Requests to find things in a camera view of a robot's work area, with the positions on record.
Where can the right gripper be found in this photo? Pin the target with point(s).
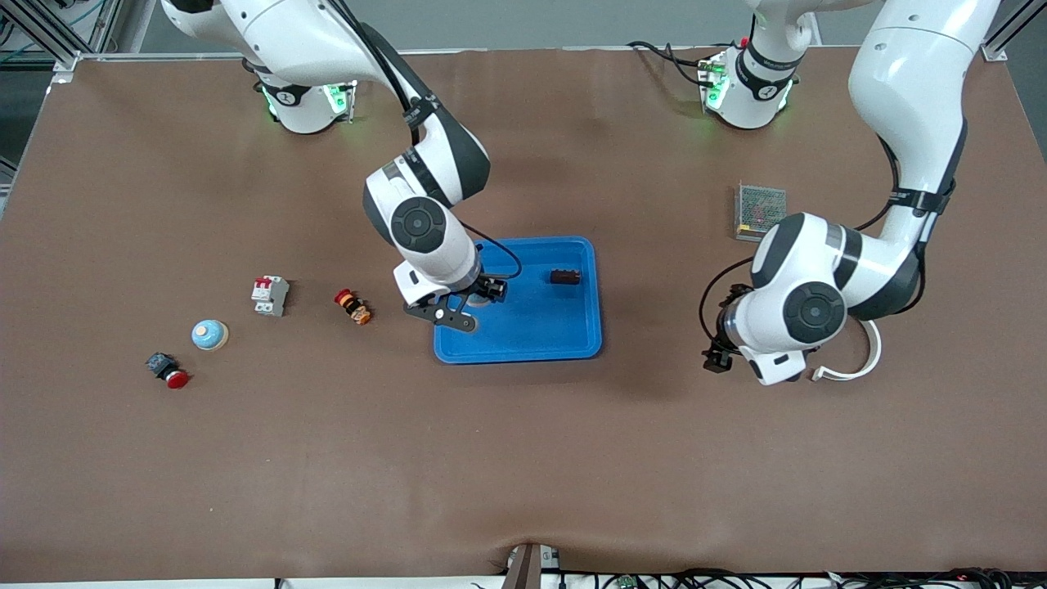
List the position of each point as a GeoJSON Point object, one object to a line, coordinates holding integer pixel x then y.
{"type": "Point", "coordinates": [486, 289]}

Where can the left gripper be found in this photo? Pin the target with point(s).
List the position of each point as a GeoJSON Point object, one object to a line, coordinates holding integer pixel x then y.
{"type": "Point", "coordinates": [721, 348]}

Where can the light blue call bell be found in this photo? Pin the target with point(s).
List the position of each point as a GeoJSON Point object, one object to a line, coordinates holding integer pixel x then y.
{"type": "Point", "coordinates": [478, 301]}
{"type": "Point", "coordinates": [209, 334]}

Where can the dark brown electrolytic capacitor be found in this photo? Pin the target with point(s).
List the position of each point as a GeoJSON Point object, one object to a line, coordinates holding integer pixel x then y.
{"type": "Point", "coordinates": [565, 276]}

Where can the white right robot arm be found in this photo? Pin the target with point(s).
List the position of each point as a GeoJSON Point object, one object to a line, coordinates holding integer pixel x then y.
{"type": "Point", "coordinates": [286, 33]}

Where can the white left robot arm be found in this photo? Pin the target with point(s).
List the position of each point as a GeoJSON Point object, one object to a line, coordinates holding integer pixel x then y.
{"type": "Point", "coordinates": [908, 82]}

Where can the blue plastic tray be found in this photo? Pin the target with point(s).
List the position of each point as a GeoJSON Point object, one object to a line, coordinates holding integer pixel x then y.
{"type": "Point", "coordinates": [532, 327]}

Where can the yellow red emergency stop button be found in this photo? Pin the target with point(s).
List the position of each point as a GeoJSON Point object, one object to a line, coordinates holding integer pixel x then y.
{"type": "Point", "coordinates": [353, 307]}

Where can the metal mesh power supply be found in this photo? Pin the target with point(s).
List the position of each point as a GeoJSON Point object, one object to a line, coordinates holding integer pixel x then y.
{"type": "Point", "coordinates": [757, 204]}

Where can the white curved plastic piece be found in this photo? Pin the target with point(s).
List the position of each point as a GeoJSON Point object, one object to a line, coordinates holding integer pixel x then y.
{"type": "Point", "coordinates": [877, 348]}

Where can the brown table mat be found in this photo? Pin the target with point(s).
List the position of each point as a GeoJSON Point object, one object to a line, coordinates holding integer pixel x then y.
{"type": "Point", "coordinates": [523, 458]}

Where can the red mushroom push button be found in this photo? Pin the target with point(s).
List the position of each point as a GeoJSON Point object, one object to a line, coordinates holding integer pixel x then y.
{"type": "Point", "coordinates": [166, 369]}

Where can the white circuit breaker red switch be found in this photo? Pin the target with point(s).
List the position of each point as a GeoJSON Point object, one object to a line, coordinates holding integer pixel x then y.
{"type": "Point", "coordinates": [270, 296]}

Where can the grey metal bracket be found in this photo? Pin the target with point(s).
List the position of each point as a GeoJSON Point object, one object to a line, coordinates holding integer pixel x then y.
{"type": "Point", "coordinates": [530, 568]}

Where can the aluminium frame profile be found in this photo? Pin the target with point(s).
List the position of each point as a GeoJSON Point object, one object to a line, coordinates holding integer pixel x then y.
{"type": "Point", "coordinates": [994, 53]}
{"type": "Point", "coordinates": [67, 61]}

